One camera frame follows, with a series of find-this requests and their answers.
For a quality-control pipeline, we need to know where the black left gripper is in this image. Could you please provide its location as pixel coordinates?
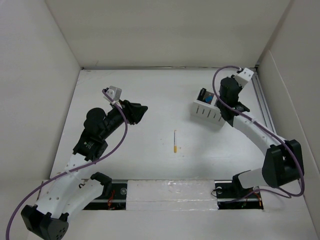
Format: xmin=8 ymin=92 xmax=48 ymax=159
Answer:
xmin=100 ymin=98 xmax=147 ymax=140

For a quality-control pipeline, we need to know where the blue cap black highlighter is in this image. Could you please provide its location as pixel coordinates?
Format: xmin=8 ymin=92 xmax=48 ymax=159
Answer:
xmin=204 ymin=96 xmax=214 ymax=104

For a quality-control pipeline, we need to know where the yellow cap black highlighter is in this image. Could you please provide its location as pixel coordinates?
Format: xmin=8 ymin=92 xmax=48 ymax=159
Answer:
xmin=197 ymin=88 xmax=207 ymax=102

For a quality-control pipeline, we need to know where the yellow cap white pen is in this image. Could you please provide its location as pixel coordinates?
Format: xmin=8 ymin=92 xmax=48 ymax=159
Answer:
xmin=173 ymin=130 xmax=178 ymax=153

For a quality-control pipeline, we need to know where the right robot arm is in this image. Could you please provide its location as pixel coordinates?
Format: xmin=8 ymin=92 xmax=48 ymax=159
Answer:
xmin=216 ymin=75 xmax=305 ymax=198

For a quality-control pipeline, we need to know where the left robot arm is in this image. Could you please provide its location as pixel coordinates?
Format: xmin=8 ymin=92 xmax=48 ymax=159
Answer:
xmin=21 ymin=100 xmax=148 ymax=240

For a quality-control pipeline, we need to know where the white pen holder box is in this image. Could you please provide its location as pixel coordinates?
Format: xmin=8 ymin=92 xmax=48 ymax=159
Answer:
xmin=190 ymin=89 xmax=225 ymax=127

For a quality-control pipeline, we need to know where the white foam block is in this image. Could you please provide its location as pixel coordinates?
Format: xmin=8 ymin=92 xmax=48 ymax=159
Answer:
xmin=126 ymin=179 xmax=218 ymax=212

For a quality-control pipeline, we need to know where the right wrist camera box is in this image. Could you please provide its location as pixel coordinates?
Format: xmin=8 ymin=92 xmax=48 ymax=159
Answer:
xmin=234 ymin=68 xmax=254 ymax=88

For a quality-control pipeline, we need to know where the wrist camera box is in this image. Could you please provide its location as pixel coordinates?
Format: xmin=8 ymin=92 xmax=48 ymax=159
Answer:
xmin=102 ymin=85 xmax=122 ymax=103
xmin=234 ymin=68 xmax=254 ymax=88

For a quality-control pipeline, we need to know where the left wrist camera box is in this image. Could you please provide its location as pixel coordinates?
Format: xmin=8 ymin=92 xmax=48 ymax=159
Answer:
xmin=102 ymin=85 xmax=122 ymax=103

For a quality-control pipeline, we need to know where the aluminium rail right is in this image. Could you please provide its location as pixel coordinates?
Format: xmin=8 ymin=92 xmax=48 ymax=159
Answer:
xmin=250 ymin=67 xmax=276 ymax=133

